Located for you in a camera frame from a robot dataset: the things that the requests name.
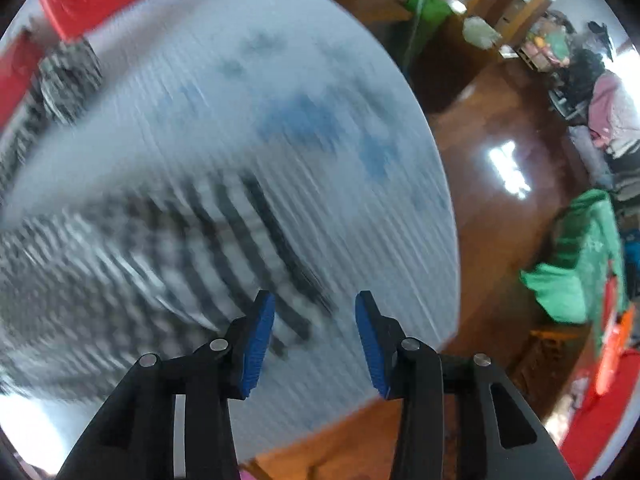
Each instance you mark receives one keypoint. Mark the black white striped garment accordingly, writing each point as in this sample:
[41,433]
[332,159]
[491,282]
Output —
[67,82]
[150,270]

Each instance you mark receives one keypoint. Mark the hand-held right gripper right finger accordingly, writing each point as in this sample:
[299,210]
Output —
[371,345]

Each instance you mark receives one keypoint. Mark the green cloth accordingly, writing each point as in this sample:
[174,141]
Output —
[580,260]

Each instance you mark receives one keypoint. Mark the folded black white striped garment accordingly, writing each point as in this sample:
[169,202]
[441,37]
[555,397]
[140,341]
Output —
[67,82]

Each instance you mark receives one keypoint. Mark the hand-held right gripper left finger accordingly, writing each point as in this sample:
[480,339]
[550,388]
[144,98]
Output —
[257,340]

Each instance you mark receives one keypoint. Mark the white plastic bag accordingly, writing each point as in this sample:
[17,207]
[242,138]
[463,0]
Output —
[479,32]

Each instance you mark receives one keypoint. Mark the round table with patterned cloth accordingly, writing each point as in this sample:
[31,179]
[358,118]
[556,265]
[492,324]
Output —
[280,125]

